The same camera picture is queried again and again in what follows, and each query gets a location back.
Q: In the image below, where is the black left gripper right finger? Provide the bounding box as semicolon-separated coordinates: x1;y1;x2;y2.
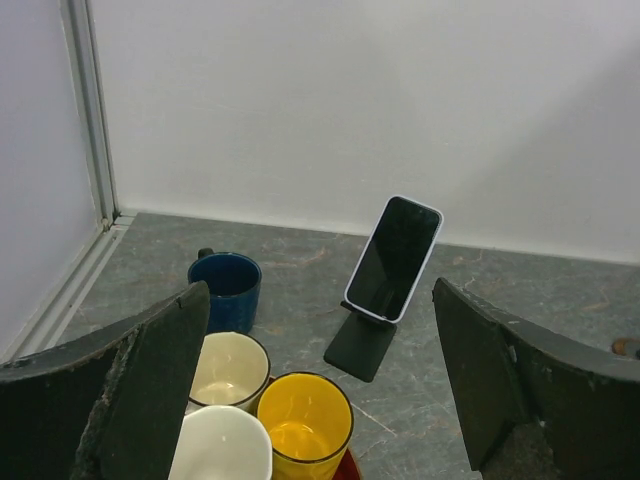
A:
432;278;639;479

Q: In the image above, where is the dark blue enamel mug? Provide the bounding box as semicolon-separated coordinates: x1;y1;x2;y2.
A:
187;248;262;334

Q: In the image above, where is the phone with lilac case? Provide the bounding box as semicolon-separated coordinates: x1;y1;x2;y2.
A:
344;195;443;324

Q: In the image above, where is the red round tray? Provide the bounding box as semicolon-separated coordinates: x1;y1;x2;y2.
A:
182;375;362;480

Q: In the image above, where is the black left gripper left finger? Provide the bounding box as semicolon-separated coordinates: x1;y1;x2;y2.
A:
1;282;210;479

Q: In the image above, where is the white light-blue mug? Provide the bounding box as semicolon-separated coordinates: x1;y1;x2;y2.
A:
169;406;273;479

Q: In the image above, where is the cream enamel mug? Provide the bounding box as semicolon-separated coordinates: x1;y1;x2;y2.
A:
189;332;271;413

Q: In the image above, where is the black folding phone stand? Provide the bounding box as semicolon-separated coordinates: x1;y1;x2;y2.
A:
323;301;397;383

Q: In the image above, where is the yellow enamel mug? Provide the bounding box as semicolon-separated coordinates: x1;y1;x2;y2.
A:
256;372;354;480

